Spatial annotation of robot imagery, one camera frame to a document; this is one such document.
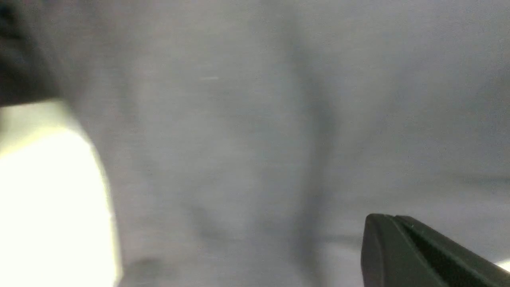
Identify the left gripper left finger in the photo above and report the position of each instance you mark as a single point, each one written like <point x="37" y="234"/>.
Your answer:
<point x="390" y="259"/>

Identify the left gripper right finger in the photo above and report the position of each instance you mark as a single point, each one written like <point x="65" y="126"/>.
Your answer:
<point x="453" y="263"/>

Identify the dark gray long-sleeve top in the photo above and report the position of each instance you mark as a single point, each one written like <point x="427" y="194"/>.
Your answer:
<point x="246" y="141"/>

